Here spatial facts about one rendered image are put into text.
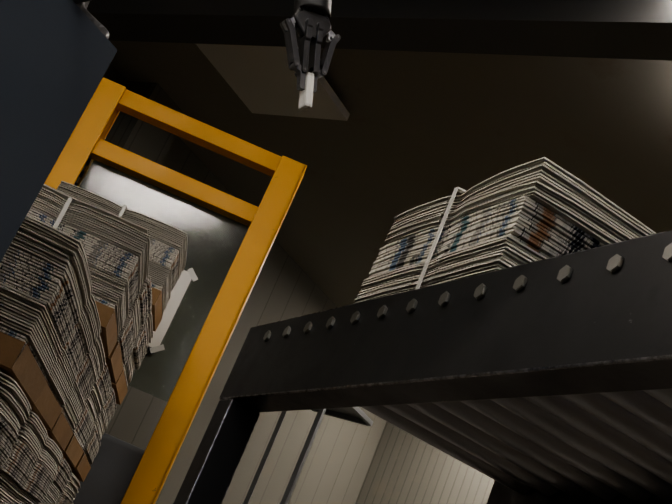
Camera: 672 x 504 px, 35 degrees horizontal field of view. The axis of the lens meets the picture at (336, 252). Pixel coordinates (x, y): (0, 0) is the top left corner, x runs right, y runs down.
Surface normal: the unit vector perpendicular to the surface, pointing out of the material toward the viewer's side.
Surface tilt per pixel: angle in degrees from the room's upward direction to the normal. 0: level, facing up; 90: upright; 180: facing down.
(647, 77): 180
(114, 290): 90
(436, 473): 90
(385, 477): 90
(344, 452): 90
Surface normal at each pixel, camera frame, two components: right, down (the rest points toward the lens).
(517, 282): -0.80, -0.48
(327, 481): 0.83, 0.14
